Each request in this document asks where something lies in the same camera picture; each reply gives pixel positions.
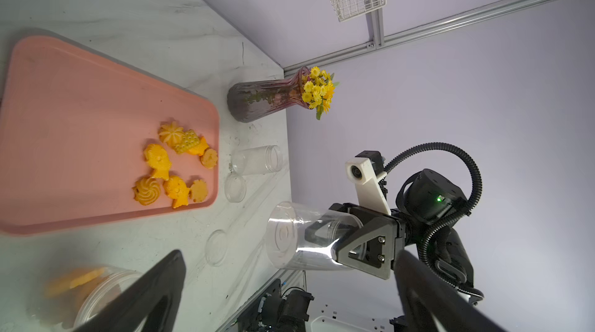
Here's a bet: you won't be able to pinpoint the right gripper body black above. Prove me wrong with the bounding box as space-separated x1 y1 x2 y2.
343 203 409 269

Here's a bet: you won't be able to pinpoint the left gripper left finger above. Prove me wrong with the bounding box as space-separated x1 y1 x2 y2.
76 249 186 332

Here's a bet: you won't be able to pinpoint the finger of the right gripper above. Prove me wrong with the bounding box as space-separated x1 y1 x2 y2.
333 216 400 279
305 211 363 248

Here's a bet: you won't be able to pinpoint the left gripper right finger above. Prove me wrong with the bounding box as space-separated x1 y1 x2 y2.
394 251 502 331

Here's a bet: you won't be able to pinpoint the clear jar front cookies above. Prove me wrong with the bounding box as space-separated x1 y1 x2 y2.
265 201 349 271

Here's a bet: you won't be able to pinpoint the clear jar with cookies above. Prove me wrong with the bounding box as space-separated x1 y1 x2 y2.
231 146 284 176

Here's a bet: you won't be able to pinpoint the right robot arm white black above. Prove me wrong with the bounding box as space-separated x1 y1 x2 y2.
305 142 484 305

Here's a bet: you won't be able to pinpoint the clear jar with pretzels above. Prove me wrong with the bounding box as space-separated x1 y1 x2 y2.
37 265 142 331

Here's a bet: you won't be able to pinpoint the orange cookie pile on tray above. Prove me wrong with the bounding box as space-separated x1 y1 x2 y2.
132 120 219 210

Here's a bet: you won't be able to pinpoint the dark glass flower vase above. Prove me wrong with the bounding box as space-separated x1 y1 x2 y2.
227 67 309 123

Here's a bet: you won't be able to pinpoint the pink plastic tray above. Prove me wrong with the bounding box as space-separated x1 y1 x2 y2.
1 35 220 235

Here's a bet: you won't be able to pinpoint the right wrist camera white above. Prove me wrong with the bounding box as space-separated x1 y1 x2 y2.
345 150 391 216

